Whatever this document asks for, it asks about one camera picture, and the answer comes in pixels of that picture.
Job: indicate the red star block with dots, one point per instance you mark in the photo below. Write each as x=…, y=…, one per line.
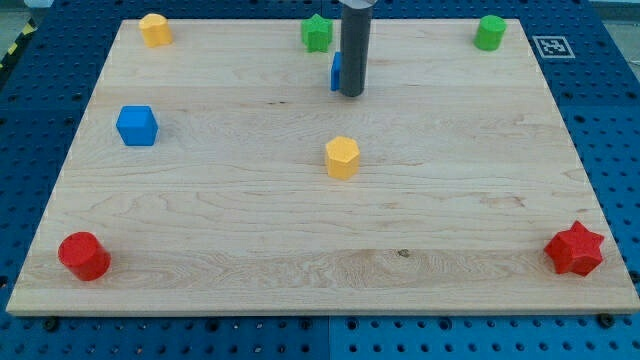
x=576, y=250

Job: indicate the green star block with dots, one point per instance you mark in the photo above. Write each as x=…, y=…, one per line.
x=317, y=33

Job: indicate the light wooden board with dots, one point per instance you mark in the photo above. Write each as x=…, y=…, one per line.
x=466, y=172

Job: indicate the white fiducial marker tag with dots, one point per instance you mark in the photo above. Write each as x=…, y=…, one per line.
x=553, y=47

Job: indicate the green cylinder block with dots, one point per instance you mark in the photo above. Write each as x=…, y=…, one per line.
x=489, y=33

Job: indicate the yellow heart block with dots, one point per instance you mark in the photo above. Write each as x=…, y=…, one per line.
x=155, y=30

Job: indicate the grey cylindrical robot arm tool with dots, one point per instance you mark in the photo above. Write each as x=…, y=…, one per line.
x=356, y=18

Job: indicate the blue cube block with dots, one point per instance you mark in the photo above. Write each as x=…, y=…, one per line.
x=136, y=125

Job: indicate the yellow hexagon block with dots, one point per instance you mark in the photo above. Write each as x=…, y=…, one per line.
x=342, y=156

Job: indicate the red cylinder block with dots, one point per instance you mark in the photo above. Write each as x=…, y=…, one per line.
x=84, y=256

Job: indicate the small blue block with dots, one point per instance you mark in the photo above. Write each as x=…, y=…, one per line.
x=335, y=72

